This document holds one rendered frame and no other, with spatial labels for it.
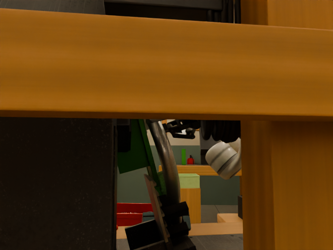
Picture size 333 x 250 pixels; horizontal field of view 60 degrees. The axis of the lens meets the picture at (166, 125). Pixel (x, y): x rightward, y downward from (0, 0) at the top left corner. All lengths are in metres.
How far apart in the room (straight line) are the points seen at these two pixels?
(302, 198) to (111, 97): 0.24
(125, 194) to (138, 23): 6.20
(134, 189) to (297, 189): 6.07
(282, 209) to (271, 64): 0.16
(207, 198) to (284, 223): 5.99
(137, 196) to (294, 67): 6.15
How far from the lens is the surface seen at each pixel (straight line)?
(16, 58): 0.28
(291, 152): 0.36
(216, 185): 6.32
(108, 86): 0.26
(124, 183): 6.40
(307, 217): 0.37
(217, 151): 0.91
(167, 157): 0.58
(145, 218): 0.95
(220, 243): 0.86
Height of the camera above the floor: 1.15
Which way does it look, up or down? 5 degrees up
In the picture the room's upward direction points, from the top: straight up
